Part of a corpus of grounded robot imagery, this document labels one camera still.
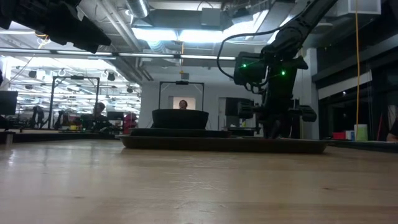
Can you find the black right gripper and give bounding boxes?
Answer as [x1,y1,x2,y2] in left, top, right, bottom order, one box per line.
[238,55,318,139]

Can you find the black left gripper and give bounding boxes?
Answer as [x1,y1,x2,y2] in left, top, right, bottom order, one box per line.
[18,0,112,54]

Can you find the black round bowl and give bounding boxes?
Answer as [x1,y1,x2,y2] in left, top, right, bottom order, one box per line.
[151,108,210,131]

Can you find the brown plastic tray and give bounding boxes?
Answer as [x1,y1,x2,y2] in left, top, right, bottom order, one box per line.
[115,134,333,154]

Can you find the black cabinet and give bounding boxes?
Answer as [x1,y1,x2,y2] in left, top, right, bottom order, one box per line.
[289,98,302,139]

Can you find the small black monitor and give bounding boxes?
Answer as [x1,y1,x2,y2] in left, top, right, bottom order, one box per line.
[106,111,125,122]

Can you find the white and green cylinder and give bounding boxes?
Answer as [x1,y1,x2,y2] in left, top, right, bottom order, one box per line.
[353,124,369,142]

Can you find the large black monitor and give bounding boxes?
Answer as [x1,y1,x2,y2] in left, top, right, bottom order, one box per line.
[0,90,19,116]

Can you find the grey ceiling box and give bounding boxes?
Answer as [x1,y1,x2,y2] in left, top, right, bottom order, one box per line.
[201,7,223,27]

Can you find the white ceiling unit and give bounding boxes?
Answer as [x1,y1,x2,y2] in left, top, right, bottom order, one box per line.
[323,0,382,17]

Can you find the tall black stand frame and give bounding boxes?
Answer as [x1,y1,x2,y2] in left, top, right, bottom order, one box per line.
[48,75,101,130]

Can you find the silver ceiling duct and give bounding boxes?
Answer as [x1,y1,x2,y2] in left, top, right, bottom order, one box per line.
[124,0,150,19]

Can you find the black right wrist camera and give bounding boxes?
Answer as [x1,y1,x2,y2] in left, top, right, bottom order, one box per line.
[233,52,269,87]

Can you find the long ceiling light rail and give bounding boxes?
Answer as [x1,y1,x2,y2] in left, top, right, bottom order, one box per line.
[0,47,237,63]

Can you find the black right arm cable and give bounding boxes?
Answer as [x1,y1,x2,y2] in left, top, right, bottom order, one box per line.
[216,29,280,80]

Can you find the black gantry frame with camera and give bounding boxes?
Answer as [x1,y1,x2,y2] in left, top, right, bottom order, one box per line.
[159,80,205,110]

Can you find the long yellow cable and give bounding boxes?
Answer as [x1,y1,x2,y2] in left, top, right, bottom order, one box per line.
[354,0,361,126]

